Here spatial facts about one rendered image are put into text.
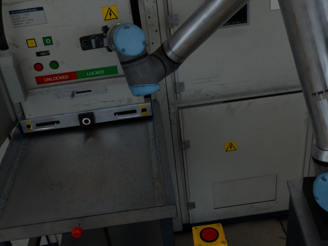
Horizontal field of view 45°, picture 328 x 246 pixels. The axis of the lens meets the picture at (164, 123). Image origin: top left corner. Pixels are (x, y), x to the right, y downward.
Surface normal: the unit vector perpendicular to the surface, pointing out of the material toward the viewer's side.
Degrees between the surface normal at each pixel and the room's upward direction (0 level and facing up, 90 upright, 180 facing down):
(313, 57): 85
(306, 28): 85
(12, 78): 90
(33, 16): 90
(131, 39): 70
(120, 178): 0
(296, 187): 0
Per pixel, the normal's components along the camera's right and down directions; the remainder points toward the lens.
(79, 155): -0.11, -0.85
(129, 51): 0.28, 0.14
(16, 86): 0.10, 0.51
